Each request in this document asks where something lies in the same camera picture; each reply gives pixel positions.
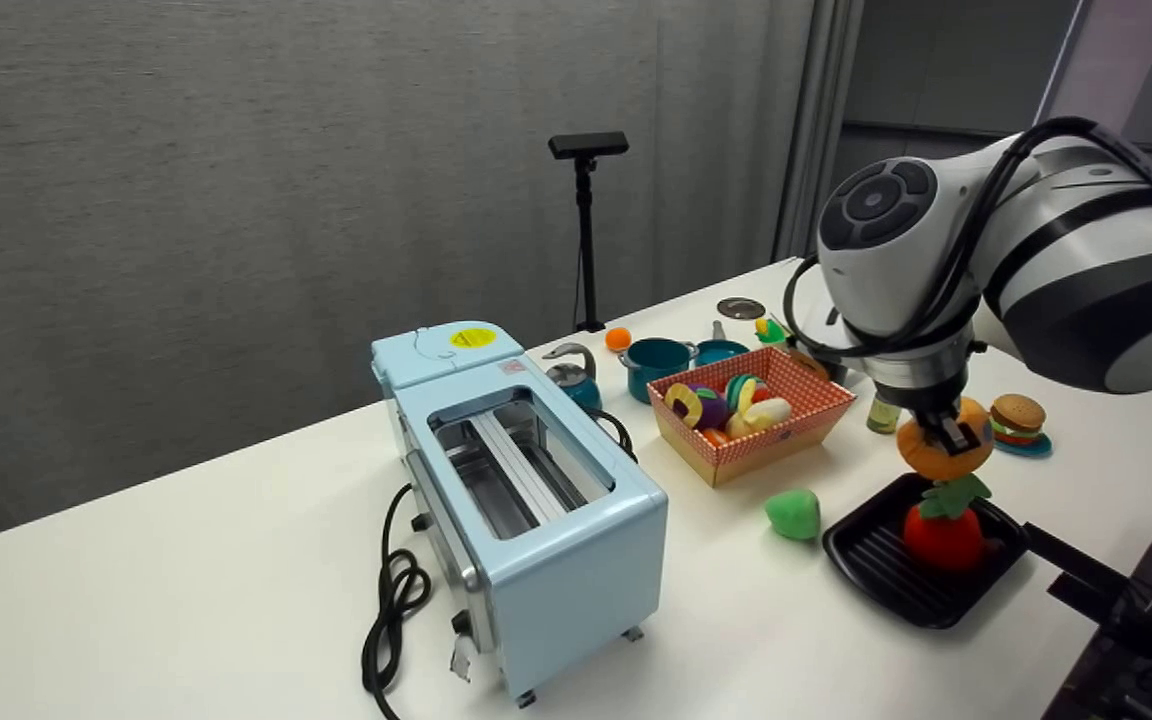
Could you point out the striped watermelon plush toy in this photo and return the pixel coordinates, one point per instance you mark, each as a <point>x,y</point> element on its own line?
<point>740,391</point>

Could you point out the purple plush toy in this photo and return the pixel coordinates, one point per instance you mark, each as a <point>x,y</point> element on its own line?
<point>715,410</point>

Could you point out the red tomato plush toy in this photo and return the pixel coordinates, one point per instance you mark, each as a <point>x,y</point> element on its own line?
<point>943,544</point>

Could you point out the small orange ball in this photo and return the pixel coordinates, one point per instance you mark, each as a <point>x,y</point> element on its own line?
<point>617,337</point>

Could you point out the yellow banana plush toy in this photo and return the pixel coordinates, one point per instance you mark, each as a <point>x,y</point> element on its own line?
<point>763,414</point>

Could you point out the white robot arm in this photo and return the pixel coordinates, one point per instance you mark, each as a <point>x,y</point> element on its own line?
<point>1035,247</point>

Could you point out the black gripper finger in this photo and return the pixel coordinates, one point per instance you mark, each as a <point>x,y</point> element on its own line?
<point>936,426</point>
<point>960,435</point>

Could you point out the teal toy pot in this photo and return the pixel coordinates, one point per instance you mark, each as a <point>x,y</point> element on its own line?
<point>666,358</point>

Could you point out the orange checkered cardboard box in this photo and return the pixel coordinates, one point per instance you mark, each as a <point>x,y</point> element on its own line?
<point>716,452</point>

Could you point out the toy burger on plate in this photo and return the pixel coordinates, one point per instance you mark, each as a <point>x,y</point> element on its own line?
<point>1019,426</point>

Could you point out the teal toy kettle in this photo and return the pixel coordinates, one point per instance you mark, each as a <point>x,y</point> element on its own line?
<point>575,371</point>

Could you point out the small green tin can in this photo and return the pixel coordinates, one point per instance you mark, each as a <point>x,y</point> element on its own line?
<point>880,417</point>

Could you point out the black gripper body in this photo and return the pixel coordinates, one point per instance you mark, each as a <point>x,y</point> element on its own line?
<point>920,378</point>

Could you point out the silver tin can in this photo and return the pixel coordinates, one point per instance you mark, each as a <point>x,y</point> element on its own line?
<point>740,308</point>

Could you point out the light blue toaster oven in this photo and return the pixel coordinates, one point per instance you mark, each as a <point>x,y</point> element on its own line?
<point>544,527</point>

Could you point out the pineapple slice toy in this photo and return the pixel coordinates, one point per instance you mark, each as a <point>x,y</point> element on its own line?
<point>685,401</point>

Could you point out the black oven tray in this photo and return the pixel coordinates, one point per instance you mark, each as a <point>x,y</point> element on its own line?
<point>871,553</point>

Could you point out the green pear plush toy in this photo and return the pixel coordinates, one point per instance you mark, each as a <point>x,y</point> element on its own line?
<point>792,513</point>

